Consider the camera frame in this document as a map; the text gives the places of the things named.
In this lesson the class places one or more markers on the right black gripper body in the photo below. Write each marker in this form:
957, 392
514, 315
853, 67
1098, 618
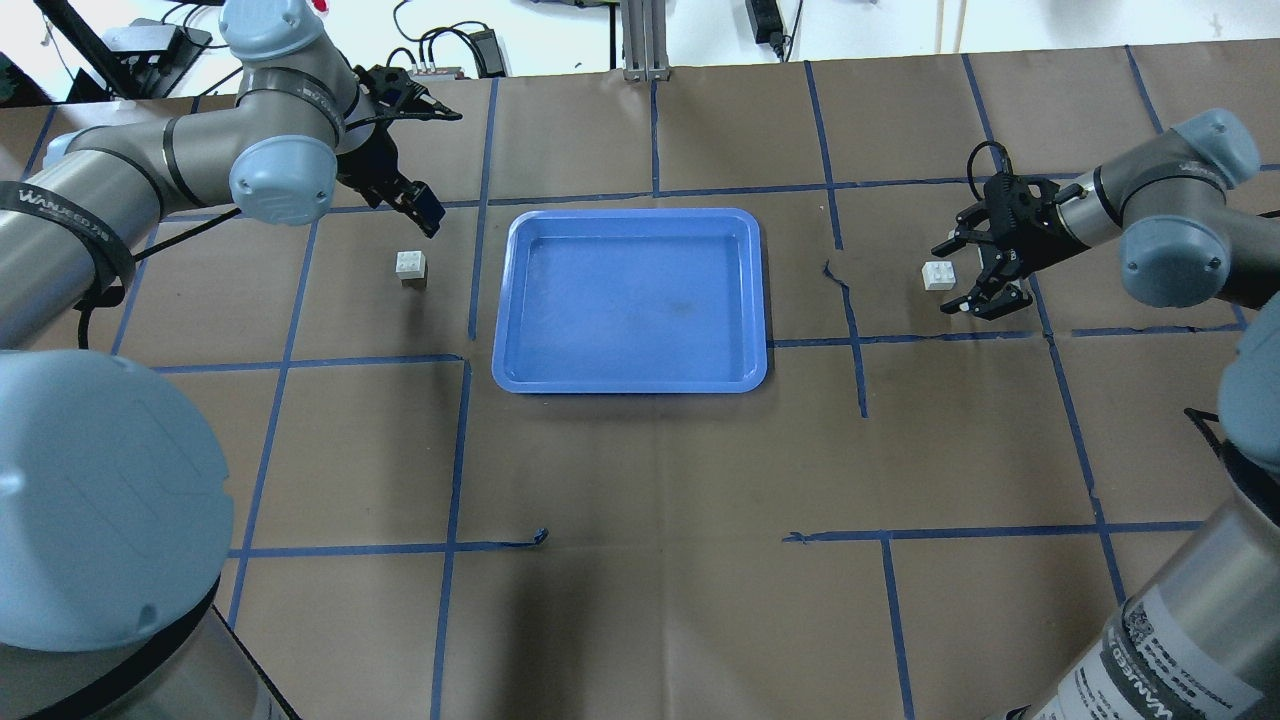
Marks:
1040, 219

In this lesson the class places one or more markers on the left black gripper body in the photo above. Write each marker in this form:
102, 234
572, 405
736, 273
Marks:
357, 168

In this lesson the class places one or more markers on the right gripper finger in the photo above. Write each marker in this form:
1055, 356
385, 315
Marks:
996, 292
966, 232

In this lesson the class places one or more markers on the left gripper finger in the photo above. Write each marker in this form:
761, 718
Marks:
416, 103
416, 201

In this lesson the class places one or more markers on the white block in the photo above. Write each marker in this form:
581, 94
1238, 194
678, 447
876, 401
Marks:
412, 269
938, 276

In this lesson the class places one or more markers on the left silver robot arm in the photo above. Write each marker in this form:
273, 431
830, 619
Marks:
116, 522

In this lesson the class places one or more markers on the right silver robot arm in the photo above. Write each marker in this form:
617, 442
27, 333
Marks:
1200, 639

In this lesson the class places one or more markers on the blue plastic tray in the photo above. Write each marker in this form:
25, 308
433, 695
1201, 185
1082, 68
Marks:
666, 301

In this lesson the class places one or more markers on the black power adapter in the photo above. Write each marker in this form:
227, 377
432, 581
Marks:
766, 22

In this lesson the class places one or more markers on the aluminium frame post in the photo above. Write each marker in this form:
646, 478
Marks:
644, 41

